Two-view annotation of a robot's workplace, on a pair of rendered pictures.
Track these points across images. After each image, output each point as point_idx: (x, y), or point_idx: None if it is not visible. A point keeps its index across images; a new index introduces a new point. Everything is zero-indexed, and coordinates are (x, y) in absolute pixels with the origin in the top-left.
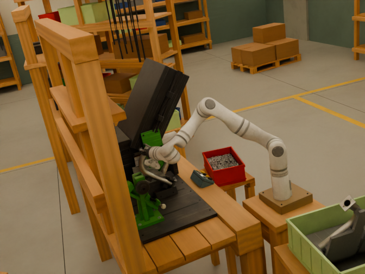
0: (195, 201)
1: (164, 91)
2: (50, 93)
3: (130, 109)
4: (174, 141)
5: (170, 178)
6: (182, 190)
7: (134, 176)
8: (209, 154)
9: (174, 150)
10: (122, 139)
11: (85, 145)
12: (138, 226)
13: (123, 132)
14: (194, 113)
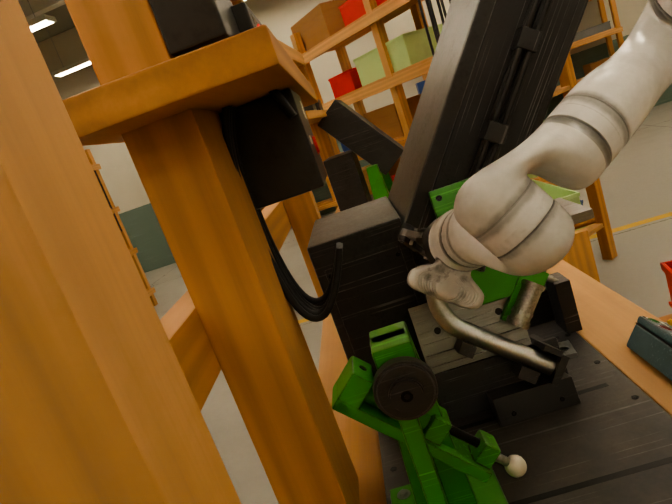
0: (664, 452)
1: (506, 32)
2: None
3: (412, 138)
4: (529, 147)
5: (548, 347)
6: (600, 390)
7: (373, 339)
8: None
9: (531, 196)
10: (378, 220)
11: (157, 216)
12: None
13: (391, 206)
14: (641, 25)
